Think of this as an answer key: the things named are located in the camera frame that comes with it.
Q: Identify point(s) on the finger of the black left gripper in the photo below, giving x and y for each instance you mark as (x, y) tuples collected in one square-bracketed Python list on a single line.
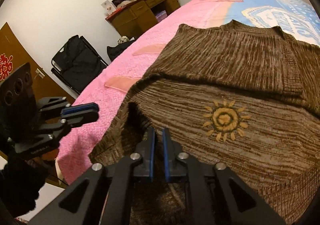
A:
[(79, 108), (78, 119)]

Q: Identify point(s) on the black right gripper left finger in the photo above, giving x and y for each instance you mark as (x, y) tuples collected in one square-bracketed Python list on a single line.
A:
[(102, 194)]

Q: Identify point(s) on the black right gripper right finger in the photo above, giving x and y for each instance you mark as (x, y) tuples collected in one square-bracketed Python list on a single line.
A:
[(214, 194)]

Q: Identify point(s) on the brown knitted sweater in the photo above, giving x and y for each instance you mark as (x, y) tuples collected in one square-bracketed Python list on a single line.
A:
[(242, 95)]

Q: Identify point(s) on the left hand in black sleeve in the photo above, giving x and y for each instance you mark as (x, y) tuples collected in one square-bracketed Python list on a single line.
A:
[(20, 185)]

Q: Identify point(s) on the pink and blue bed blanket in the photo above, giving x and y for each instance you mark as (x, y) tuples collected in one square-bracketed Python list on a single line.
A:
[(108, 90)]

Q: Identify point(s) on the black folding chair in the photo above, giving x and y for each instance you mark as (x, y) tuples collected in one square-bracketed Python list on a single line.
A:
[(77, 64)]

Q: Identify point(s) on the black bag on floor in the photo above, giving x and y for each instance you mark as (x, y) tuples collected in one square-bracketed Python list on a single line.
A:
[(123, 43)]

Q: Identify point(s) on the brown wooden door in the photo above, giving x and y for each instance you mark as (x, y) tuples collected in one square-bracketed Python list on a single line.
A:
[(31, 128)]

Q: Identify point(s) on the dark wooden desk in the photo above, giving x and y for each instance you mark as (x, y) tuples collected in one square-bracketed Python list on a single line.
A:
[(137, 17)]

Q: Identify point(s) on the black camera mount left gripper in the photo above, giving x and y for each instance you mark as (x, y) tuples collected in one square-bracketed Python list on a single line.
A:
[(18, 104)]

